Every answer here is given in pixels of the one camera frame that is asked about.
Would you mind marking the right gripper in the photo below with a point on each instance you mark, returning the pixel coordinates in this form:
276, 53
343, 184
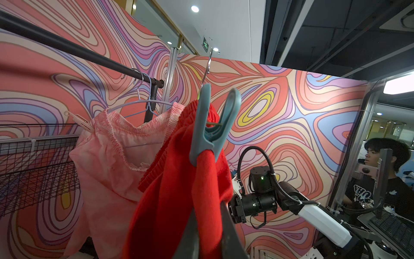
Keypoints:
235, 206

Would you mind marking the person at desk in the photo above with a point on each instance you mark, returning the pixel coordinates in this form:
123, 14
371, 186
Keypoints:
387, 155

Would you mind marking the black keyboard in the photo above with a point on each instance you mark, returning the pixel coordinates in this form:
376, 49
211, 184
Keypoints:
394, 232

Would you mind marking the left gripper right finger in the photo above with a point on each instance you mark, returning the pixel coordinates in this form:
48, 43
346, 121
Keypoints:
231, 246

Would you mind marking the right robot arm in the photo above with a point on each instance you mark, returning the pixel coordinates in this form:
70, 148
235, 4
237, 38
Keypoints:
267, 194

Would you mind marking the red shorts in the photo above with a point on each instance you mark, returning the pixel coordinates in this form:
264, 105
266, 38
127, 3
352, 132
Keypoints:
172, 189

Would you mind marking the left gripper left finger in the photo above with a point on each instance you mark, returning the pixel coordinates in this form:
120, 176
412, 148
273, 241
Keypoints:
189, 244

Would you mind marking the black clothes rack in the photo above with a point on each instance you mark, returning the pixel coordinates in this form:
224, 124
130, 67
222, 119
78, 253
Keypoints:
30, 31

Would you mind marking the pink tie-dye shorts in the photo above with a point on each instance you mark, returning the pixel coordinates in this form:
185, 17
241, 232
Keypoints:
110, 162

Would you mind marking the black wire basket rear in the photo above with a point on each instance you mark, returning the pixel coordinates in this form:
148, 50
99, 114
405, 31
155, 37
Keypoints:
37, 169

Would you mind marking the beige clothespin left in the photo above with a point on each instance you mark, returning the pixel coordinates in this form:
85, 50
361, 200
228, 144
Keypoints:
80, 121

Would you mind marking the teal grey clothespin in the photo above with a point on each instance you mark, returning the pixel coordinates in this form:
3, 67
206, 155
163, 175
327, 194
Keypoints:
212, 136

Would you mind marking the lavender wire hanger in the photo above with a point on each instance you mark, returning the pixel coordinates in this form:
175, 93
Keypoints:
139, 100

